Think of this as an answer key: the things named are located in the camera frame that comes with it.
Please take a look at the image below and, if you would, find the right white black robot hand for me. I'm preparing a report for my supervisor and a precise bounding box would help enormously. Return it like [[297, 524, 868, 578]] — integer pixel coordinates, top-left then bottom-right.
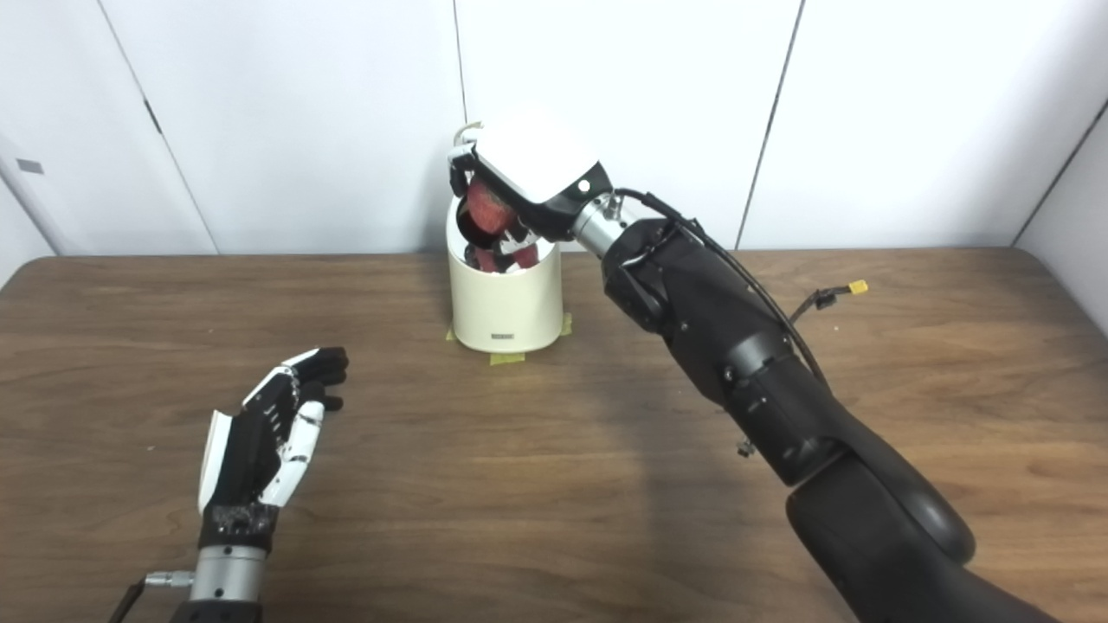
[[448, 112, 614, 254]]

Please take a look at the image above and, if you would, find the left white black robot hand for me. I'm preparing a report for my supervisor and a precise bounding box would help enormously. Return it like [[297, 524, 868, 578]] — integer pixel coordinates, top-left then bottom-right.
[[197, 347, 350, 548]]

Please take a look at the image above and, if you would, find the red apple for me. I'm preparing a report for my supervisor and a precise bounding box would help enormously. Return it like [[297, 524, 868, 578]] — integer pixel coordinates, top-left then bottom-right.
[[466, 177, 525, 236]]

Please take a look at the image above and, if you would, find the cream-colored round bin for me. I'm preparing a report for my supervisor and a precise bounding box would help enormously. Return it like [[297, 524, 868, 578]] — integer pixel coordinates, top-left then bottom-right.
[[446, 195, 564, 354]]

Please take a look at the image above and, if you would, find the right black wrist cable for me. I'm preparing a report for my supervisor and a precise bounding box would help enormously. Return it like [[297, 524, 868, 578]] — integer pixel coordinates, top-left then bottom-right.
[[613, 188, 830, 389]]

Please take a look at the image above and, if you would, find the cable with yellow connector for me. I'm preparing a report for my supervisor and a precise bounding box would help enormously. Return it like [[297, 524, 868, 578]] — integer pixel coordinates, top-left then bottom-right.
[[789, 279, 869, 325]]

